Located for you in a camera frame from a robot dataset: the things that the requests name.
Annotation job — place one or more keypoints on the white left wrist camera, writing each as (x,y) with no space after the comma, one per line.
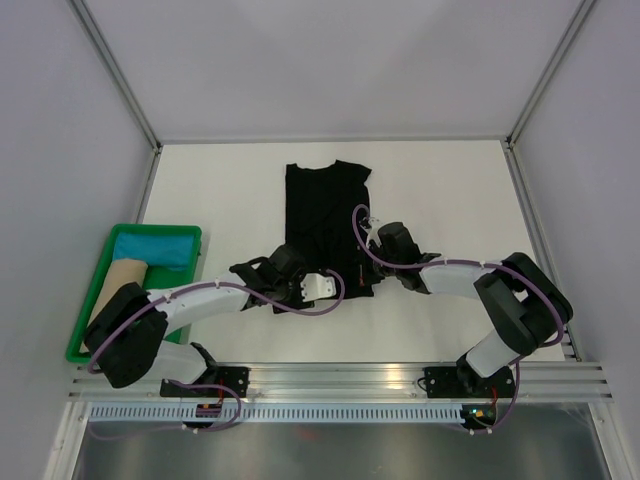
(315,286)

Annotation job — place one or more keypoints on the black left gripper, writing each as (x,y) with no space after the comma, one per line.
(297,302)

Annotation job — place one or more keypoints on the white slotted cable duct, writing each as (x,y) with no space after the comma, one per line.
(447,413)

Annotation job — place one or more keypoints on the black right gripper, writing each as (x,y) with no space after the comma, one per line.
(364,276)

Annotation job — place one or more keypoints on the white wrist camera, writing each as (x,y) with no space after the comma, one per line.
(371,227)
(315,286)

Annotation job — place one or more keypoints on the black t shirt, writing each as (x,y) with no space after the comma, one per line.
(319,204)

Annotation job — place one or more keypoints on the left aluminium frame post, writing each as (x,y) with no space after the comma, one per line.
(100,44)

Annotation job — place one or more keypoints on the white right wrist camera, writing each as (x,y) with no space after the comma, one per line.
(371,227)

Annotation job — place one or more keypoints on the rolled beige t shirt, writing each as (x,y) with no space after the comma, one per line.
(120,273)

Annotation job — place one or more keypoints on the green plastic tray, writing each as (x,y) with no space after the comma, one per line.
(157,277)

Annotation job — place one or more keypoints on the right aluminium frame post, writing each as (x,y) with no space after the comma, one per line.
(560,53)

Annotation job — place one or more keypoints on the aluminium frame post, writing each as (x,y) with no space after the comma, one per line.
(100,44)
(560,53)

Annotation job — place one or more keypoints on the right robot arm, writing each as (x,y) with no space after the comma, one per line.
(526,309)

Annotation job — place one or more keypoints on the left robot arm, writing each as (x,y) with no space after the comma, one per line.
(126,338)

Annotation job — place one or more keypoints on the aluminium mounting rail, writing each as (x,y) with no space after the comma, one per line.
(540,382)

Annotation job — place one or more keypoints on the rolled blue t shirt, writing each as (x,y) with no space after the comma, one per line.
(173,252)

